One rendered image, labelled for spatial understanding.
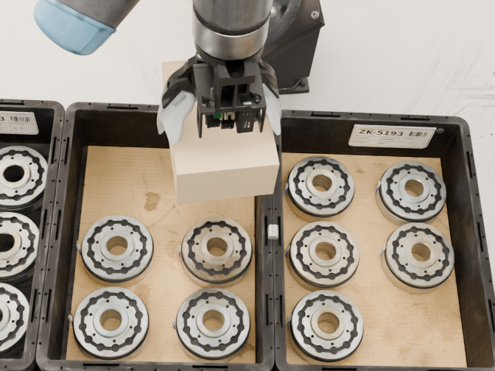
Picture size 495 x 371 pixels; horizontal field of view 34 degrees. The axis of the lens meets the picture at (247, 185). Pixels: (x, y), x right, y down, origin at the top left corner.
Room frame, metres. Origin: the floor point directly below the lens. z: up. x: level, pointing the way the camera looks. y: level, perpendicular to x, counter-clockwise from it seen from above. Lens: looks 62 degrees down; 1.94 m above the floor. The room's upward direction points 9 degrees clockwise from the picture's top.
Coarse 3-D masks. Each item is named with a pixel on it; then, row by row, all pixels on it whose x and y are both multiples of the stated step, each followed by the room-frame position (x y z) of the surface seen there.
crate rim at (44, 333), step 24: (72, 120) 0.61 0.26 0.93; (264, 216) 0.50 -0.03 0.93; (264, 240) 0.46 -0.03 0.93; (48, 264) 0.38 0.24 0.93; (264, 264) 0.43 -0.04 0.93; (48, 288) 0.35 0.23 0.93; (264, 288) 0.39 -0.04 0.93; (48, 312) 0.32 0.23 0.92; (264, 312) 0.36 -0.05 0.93; (48, 336) 0.29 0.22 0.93; (264, 336) 0.33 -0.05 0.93; (48, 360) 0.26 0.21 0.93; (72, 360) 0.26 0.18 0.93; (264, 360) 0.30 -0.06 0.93
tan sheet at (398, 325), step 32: (288, 160) 0.65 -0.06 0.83; (352, 160) 0.67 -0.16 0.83; (384, 160) 0.68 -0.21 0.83; (416, 160) 0.69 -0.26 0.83; (288, 224) 0.54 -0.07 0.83; (352, 224) 0.56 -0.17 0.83; (384, 224) 0.57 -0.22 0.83; (448, 224) 0.58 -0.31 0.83; (320, 256) 0.50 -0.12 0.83; (416, 256) 0.52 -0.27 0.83; (288, 288) 0.44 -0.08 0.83; (352, 288) 0.45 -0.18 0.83; (384, 288) 0.46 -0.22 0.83; (448, 288) 0.48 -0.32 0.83; (384, 320) 0.41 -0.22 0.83; (416, 320) 0.42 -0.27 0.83; (448, 320) 0.43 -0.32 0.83; (288, 352) 0.34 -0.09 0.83; (384, 352) 0.37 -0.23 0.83; (416, 352) 0.37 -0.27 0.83; (448, 352) 0.38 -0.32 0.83
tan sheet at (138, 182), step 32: (96, 160) 0.60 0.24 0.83; (128, 160) 0.61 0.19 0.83; (160, 160) 0.62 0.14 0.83; (96, 192) 0.55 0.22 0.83; (128, 192) 0.55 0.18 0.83; (160, 192) 0.56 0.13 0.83; (160, 224) 0.51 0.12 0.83; (192, 224) 0.52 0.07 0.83; (160, 256) 0.46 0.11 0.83; (96, 288) 0.39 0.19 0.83; (128, 288) 0.40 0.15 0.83; (160, 288) 0.41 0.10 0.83; (192, 288) 0.42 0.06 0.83; (160, 320) 0.36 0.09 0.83; (160, 352) 0.32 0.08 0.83
